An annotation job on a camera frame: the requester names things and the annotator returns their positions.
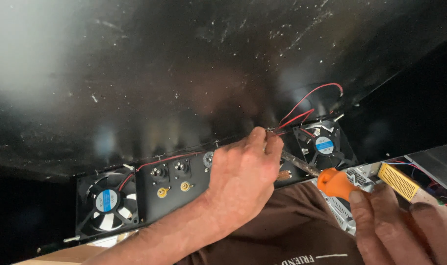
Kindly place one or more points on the person's left hand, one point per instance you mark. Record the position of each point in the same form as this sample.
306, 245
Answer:
241, 184

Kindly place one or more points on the person's right hand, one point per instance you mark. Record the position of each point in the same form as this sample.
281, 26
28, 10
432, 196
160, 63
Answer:
396, 235

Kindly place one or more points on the person's left fingers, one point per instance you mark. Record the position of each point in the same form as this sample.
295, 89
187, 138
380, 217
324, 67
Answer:
262, 141

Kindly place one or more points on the person's right fingers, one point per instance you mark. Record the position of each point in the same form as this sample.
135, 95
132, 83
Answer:
381, 209

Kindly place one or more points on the yellow perforated metal grille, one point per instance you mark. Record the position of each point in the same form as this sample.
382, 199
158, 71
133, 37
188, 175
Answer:
398, 181

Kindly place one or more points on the copper terminal strip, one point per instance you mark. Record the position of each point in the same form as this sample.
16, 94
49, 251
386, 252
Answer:
284, 175

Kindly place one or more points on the silver perforated metal case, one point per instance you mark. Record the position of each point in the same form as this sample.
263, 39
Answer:
339, 213

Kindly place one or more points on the silver round panel socket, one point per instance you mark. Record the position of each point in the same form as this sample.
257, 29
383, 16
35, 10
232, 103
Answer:
208, 159

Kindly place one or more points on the black cooling fan blue label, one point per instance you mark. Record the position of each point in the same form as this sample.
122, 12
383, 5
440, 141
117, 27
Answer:
324, 144
106, 201

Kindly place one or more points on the grey metal panel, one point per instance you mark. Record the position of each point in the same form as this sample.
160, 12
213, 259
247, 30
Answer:
436, 165

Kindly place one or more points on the silver fan screw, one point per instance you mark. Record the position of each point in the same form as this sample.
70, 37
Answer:
339, 117
72, 239
128, 166

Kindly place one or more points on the black round panel connector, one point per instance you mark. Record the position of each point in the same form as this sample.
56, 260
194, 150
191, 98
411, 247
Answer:
182, 168
159, 173

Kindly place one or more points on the person's brown shirt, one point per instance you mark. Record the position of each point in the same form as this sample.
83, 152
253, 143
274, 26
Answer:
293, 232

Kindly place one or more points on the black metal chassis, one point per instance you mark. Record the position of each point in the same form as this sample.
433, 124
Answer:
172, 81

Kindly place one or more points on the gold binding post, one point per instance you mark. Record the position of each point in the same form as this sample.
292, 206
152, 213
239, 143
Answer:
162, 192
186, 186

